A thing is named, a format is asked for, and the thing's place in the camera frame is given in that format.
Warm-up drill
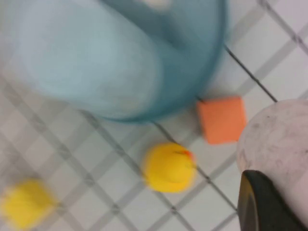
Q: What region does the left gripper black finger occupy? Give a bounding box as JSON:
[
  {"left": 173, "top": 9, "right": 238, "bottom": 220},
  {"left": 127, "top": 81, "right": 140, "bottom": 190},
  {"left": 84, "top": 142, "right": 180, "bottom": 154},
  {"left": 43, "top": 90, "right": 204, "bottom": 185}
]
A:
[{"left": 237, "top": 169, "right": 308, "bottom": 231}]

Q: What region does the pale pink plastic cup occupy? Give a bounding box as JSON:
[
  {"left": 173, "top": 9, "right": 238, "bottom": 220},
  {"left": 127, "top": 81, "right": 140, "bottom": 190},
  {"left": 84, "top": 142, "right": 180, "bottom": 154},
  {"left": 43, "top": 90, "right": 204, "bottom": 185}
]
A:
[{"left": 236, "top": 98, "right": 308, "bottom": 226}]

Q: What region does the blue cup stand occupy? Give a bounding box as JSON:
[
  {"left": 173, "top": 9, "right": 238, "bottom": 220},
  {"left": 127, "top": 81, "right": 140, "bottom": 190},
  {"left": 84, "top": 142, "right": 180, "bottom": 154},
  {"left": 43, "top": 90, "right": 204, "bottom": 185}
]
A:
[{"left": 79, "top": 0, "right": 229, "bottom": 125}]

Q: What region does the light blue plastic cup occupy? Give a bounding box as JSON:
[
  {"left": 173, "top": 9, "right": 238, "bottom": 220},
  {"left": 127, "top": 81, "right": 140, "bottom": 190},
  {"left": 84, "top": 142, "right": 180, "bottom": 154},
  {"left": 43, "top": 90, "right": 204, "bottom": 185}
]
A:
[{"left": 8, "top": 0, "right": 170, "bottom": 115}]

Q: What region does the orange foam cube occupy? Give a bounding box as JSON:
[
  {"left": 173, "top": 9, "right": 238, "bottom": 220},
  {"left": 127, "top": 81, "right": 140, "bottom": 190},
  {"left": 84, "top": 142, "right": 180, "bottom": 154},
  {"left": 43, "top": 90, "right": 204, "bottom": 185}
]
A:
[{"left": 196, "top": 95, "right": 248, "bottom": 145}]

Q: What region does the yellow rubber duck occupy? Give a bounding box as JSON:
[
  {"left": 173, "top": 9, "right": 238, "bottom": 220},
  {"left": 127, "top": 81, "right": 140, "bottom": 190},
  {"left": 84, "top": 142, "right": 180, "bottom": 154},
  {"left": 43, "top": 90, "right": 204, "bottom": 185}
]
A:
[{"left": 141, "top": 141, "right": 198, "bottom": 193}]

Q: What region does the yellow foam cube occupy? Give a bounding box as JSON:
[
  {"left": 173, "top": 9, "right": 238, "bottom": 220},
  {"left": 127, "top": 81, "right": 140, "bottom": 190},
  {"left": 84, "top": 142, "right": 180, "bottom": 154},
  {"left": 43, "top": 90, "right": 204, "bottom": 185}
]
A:
[{"left": 0, "top": 178, "right": 57, "bottom": 229}]

